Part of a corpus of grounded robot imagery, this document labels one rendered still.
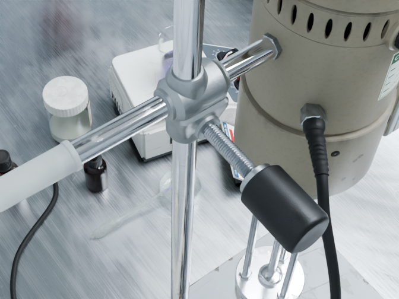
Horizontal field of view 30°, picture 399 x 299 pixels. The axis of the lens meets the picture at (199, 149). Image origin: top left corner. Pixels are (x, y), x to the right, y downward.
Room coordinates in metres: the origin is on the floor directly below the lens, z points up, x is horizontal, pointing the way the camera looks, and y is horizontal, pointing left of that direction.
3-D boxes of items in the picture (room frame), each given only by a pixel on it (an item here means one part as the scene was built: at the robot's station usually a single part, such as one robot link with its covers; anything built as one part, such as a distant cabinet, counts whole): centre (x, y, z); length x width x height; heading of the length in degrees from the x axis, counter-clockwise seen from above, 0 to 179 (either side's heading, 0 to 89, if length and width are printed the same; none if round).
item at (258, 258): (0.33, -0.08, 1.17); 0.07 x 0.07 x 0.25
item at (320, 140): (0.25, -0.07, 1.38); 0.03 x 0.01 x 0.01; 6
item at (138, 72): (0.66, 0.05, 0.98); 0.12 x 0.12 x 0.01; 27
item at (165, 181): (0.53, 0.02, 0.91); 0.06 x 0.06 x 0.02
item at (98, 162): (0.54, 0.13, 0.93); 0.03 x 0.03 x 0.07
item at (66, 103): (0.63, 0.18, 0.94); 0.06 x 0.06 x 0.08
